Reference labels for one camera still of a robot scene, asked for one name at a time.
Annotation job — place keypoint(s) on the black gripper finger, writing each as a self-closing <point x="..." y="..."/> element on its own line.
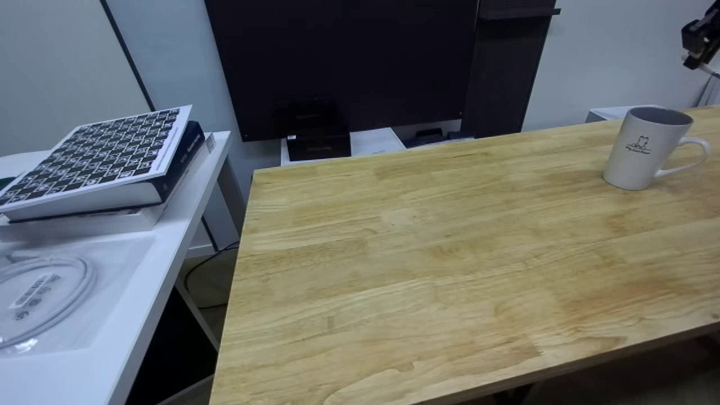
<point x="696" y="39"/>

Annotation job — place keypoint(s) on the silver spoon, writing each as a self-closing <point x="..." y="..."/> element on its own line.
<point x="703" y="67"/>

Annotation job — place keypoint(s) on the white mug with black print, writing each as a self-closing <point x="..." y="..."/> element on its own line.
<point x="638" y="152"/>

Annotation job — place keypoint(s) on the black perforated panel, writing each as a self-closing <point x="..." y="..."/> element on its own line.
<point x="503" y="73"/>

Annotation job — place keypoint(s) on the large black monitor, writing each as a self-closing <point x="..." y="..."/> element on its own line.
<point x="349" y="62"/>

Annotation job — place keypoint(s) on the black box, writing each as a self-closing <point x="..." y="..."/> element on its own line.
<point x="318" y="147"/>

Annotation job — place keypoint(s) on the dark blue book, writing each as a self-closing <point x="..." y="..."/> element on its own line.
<point x="183" y="157"/>

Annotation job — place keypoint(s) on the white side table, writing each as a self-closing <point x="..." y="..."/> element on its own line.
<point x="140" y="292"/>

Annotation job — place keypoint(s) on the black and white calibration board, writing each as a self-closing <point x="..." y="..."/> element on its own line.
<point x="95" y="154"/>

